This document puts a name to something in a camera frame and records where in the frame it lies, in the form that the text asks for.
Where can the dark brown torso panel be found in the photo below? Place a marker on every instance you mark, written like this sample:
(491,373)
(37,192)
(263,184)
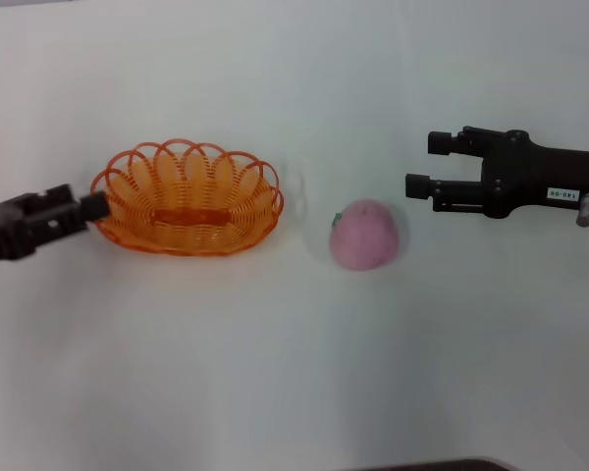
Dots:
(437,466)

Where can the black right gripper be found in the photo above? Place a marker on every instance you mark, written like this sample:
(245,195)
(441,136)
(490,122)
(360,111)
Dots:
(525,176)

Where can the small silver metal fitting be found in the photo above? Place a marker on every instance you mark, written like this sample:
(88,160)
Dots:
(586,208)

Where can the pink plush peach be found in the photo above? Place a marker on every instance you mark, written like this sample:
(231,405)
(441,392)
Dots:
(365,235)

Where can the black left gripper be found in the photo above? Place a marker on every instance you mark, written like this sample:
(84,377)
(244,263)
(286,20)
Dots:
(29,221)

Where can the orange plastic woven basket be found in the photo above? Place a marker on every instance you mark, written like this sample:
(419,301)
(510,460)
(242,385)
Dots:
(191,217)

